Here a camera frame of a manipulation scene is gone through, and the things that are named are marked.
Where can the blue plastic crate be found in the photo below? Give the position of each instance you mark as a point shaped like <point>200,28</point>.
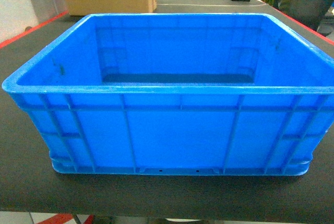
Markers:
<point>178,94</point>

